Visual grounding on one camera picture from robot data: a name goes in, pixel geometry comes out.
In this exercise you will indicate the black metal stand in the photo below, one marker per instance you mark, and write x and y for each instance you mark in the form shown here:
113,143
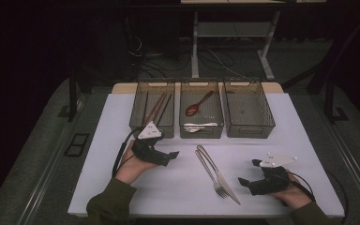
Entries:
328,103
72,97

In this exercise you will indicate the white table sheet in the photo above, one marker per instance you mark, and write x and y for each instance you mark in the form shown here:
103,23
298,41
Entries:
109,118

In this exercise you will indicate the metal floor rail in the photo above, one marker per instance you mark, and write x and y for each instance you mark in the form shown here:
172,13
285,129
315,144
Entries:
353,159
48,175

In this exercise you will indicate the steel fork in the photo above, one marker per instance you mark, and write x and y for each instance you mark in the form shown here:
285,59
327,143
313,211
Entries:
211,176

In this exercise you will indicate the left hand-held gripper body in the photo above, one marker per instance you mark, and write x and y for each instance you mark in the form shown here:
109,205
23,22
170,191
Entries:
150,131

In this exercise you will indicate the person's right hand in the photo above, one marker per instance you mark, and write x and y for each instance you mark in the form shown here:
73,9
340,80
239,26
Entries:
293,195

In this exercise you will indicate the clear plastic bin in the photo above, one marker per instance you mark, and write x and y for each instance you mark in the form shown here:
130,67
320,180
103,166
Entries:
209,109
137,106
248,109

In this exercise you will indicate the silver forks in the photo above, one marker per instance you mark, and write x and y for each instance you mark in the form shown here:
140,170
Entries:
226,186

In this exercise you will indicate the brown wooden spoon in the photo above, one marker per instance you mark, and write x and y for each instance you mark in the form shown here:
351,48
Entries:
193,109

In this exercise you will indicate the white ceramic spoon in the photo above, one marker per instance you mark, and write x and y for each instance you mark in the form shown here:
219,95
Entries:
200,126

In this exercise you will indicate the person's left hand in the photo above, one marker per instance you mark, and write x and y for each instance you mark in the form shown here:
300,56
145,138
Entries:
131,167

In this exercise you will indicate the brown wooden chopstick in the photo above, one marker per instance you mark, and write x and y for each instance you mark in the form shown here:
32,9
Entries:
160,108
154,108

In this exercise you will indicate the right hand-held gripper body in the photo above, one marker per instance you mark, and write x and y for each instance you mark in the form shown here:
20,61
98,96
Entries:
273,182

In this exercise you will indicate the white metal desk frame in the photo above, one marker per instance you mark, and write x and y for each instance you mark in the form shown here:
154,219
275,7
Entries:
195,47

